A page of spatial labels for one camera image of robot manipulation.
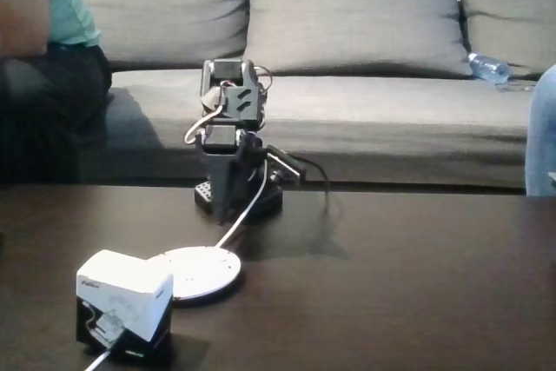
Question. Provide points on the grey sofa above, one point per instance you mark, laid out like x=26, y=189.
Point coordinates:
x=391, y=127

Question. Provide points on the black camera box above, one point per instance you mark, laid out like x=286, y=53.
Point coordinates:
x=284, y=164

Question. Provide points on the clear plastic water bottle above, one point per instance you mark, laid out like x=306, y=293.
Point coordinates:
x=488, y=68

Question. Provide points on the grey sofa back cushion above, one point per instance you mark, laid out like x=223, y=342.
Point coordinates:
x=512, y=6
x=165, y=10
x=356, y=19

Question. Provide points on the round cartoon print plate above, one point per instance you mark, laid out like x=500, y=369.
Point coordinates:
x=204, y=275

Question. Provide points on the white and black servo box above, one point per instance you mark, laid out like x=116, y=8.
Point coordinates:
x=126, y=301

